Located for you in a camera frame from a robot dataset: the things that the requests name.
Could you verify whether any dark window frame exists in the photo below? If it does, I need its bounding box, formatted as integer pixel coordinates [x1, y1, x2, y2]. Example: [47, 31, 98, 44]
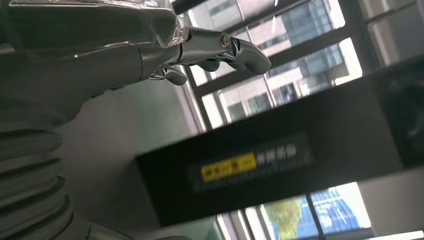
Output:
[172, 0, 424, 240]

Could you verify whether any black inbound machine column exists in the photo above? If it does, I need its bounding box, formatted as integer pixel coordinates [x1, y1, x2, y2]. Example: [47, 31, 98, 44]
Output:
[135, 54, 424, 228]

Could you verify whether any yellow and grey column label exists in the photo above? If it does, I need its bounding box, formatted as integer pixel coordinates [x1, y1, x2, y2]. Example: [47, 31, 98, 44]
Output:
[187, 132, 314, 195]

